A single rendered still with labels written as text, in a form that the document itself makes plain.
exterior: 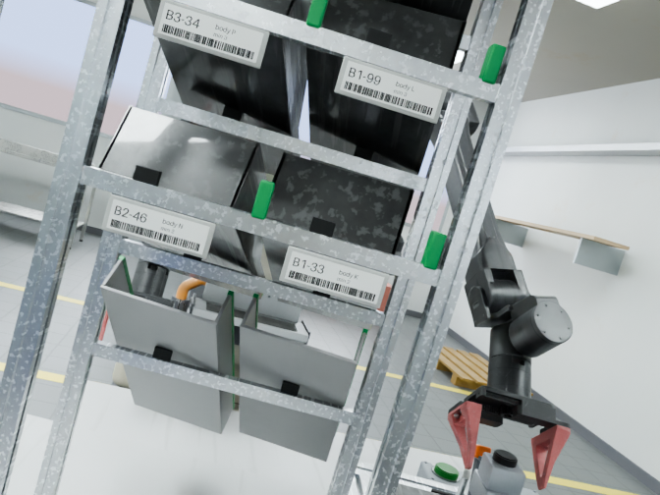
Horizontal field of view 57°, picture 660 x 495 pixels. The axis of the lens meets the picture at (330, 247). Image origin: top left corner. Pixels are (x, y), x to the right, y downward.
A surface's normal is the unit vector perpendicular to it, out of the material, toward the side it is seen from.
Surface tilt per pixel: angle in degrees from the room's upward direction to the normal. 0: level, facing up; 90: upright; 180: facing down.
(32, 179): 90
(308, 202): 65
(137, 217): 90
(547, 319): 52
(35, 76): 90
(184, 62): 155
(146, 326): 135
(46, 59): 90
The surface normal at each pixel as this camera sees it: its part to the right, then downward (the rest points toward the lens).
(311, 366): -0.29, 0.72
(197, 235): 0.05, 0.11
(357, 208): 0.01, -0.35
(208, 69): -0.31, 0.89
